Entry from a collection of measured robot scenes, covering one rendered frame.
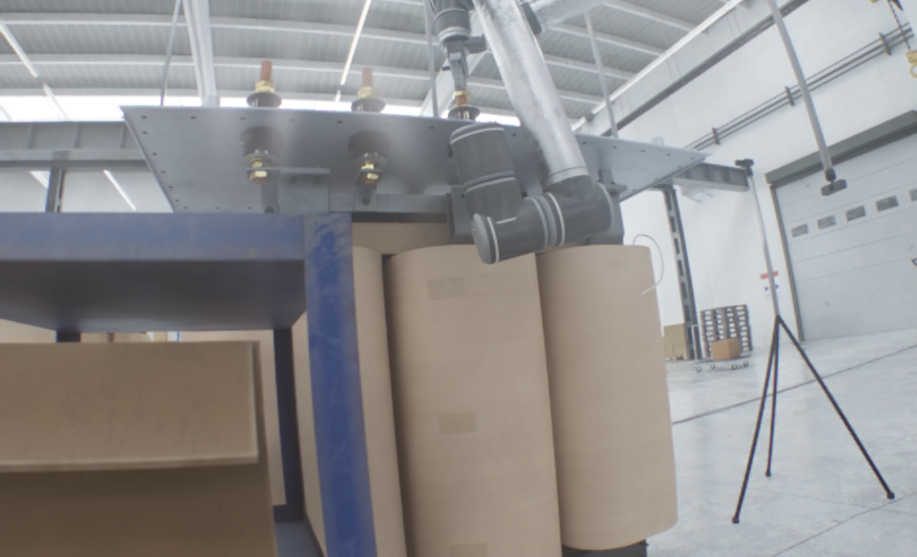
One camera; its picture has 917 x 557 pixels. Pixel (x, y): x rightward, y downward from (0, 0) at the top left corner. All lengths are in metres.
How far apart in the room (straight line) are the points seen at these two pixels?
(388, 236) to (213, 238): 1.01
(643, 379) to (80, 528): 1.38
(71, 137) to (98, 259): 10.32
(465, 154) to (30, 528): 0.84
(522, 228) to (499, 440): 0.56
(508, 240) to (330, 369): 0.63
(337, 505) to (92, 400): 0.17
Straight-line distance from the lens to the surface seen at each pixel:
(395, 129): 1.26
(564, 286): 1.44
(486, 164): 0.94
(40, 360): 0.37
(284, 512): 1.01
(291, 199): 1.23
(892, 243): 14.56
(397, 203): 1.33
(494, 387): 1.25
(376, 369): 1.19
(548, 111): 1.04
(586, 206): 0.99
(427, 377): 1.23
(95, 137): 10.52
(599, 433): 1.45
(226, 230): 0.37
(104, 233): 0.38
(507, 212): 0.94
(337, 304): 0.36
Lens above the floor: 0.80
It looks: 12 degrees up
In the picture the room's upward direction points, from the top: 5 degrees counter-clockwise
